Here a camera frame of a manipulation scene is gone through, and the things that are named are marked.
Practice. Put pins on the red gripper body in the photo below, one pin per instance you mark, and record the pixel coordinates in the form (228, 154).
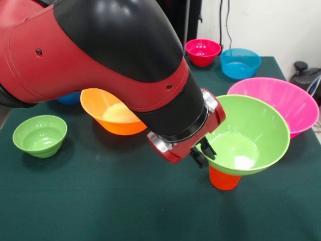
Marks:
(183, 150)

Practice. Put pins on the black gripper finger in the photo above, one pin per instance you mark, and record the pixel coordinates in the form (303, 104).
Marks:
(208, 148)
(199, 159)

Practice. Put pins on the orange-red plastic cup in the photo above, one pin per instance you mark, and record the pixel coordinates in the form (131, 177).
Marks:
(223, 179)

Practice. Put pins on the medium green bowl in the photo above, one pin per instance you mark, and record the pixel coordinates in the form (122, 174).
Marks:
(245, 135)

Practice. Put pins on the large pink bowl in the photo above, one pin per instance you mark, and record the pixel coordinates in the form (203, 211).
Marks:
(293, 100)

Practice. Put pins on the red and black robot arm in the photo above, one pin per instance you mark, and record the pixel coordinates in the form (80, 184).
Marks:
(87, 50)

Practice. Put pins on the large orange bowl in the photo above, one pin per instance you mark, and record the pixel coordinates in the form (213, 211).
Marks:
(113, 120)

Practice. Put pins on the small blue bowl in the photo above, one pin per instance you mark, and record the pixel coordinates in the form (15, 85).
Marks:
(239, 65)

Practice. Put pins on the dark green tablecloth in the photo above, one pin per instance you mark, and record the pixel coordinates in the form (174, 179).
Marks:
(100, 200)

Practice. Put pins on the small crimson bowl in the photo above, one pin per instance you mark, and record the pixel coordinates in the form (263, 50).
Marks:
(201, 51)

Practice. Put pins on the large blue bowl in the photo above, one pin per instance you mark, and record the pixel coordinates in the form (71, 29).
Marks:
(69, 99)

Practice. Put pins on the small green bowl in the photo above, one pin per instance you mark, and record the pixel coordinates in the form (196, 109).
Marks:
(37, 140)

